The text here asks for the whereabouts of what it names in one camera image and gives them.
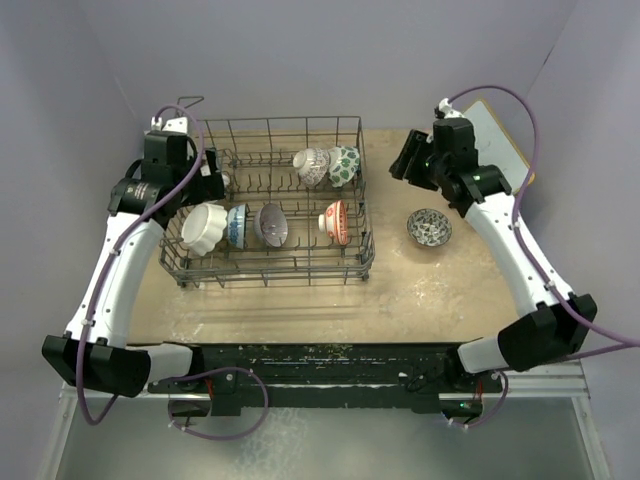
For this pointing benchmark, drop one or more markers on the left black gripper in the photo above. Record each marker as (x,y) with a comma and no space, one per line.
(209,187)

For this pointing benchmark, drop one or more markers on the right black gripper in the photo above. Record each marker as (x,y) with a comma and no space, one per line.
(404,167)

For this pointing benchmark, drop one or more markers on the pink patterned bowl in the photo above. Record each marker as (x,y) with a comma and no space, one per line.
(429,227)

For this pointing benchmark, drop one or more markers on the blue floral white bowl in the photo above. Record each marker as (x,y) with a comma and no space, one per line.
(236,225)

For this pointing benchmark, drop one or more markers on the orange red patterned bowl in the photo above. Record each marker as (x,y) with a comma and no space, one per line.
(333,222)

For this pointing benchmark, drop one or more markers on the purple striped bowl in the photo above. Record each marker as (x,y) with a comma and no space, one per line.
(270,226)

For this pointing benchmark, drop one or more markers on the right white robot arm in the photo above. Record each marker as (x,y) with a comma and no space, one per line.
(553,321)

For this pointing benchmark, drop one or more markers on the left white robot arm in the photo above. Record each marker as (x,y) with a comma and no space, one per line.
(93,344)

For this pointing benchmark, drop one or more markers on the green leaf patterned bowl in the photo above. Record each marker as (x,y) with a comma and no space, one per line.
(344,164)

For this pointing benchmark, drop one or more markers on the white fluted bowl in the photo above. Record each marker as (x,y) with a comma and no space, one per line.
(204,227)

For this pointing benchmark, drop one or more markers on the brown patterned white bowl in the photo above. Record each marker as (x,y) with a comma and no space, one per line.
(311,165)

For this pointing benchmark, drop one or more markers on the small whiteboard yellow frame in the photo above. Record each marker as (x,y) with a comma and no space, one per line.
(495,145)

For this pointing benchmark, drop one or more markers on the grey wire dish rack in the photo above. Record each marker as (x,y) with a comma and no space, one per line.
(257,154)

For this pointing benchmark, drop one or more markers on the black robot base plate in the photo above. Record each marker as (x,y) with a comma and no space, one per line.
(320,372)

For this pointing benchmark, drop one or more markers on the aluminium rail frame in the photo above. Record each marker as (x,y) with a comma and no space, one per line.
(533,425)

